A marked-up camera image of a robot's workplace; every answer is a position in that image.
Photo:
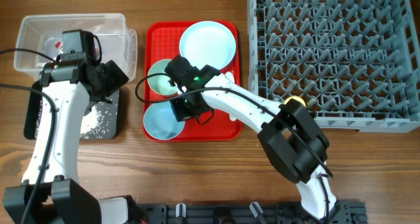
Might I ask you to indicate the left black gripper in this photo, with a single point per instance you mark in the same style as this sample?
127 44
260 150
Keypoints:
109 78

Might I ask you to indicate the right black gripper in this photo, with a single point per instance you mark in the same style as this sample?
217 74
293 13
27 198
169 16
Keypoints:
177 70

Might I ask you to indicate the light blue bowl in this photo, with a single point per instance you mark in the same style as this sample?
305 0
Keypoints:
160 122

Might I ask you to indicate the green bowl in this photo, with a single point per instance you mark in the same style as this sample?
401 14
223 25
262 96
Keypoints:
160 84

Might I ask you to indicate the white rice grains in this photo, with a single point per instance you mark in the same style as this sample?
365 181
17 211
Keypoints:
95 119

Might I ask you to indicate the red snack wrapper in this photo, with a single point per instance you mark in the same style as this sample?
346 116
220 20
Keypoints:
60 47

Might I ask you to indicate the light blue plate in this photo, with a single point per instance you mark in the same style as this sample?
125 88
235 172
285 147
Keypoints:
208 43

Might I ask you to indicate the yellow plastic cup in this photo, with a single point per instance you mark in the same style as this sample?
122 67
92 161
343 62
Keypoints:
295 98

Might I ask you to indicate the white plastic spoon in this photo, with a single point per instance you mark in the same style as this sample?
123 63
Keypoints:
230 76

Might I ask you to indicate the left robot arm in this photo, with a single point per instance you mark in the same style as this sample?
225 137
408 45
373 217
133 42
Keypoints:
49 192

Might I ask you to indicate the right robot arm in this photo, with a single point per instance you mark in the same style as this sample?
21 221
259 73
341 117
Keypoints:
292 140

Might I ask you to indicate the clear plastic waste bin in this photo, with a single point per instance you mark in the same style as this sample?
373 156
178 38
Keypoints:
42 32

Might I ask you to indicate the grey dishwasher rack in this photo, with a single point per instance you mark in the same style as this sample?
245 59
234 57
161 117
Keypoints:
354 62

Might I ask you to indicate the black rectangular tray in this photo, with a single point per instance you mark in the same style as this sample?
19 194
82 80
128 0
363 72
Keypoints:
101 119

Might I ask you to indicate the red serving tray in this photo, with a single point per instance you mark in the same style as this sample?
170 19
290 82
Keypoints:
162 42

